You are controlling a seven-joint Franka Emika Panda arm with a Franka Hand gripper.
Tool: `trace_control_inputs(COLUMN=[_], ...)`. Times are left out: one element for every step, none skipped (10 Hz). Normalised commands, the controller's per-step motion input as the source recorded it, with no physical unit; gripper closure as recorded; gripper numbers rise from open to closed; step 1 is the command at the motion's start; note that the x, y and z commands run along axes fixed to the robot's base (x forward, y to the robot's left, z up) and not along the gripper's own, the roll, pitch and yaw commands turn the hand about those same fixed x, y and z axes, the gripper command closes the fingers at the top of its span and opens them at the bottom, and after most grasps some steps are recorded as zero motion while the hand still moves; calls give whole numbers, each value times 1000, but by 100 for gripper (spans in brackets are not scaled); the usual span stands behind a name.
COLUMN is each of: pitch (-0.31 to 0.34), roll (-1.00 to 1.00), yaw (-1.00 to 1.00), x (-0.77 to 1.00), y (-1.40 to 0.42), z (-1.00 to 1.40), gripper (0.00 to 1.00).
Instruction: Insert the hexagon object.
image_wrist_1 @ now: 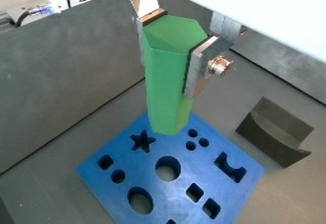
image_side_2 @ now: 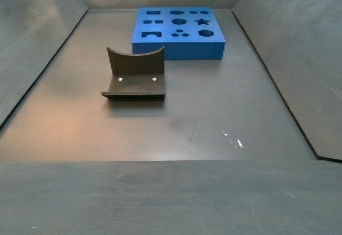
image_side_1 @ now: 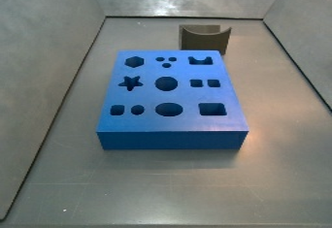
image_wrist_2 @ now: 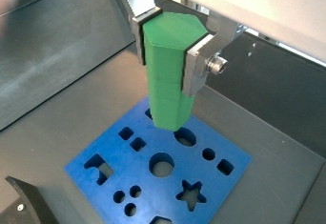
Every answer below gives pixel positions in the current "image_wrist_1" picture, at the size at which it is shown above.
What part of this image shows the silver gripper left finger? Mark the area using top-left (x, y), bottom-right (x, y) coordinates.
top-left (126, 0), bottom-right (166, 63)

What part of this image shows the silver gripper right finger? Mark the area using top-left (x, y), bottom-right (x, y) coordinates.
top-left (182, 11), bottom-right (241, 98)

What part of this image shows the green hexagonal prism block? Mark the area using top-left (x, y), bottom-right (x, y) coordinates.
top-left (142, 15), bottom-right (206, 135)

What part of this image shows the grey rear side panel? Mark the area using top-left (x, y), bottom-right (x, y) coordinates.
top-left (152, 0), bottom-right (326, 106)

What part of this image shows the grey panel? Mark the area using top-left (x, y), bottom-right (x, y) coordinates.
top-left (0, 0), bottom-right (144, 173)
top-left (152, 0), bottom-right (326, 106)

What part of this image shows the dark grey curved block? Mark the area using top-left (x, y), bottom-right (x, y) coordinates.
top-left (234, 97), bottom-right (313, 168)

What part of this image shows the grey left side panel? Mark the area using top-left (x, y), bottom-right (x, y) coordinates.
top-left (0, 0), bottom-right (144, 173)

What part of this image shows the blue shape sorter board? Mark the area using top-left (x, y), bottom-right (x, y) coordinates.
top-left (75, 115), bottom-right (263, 224)

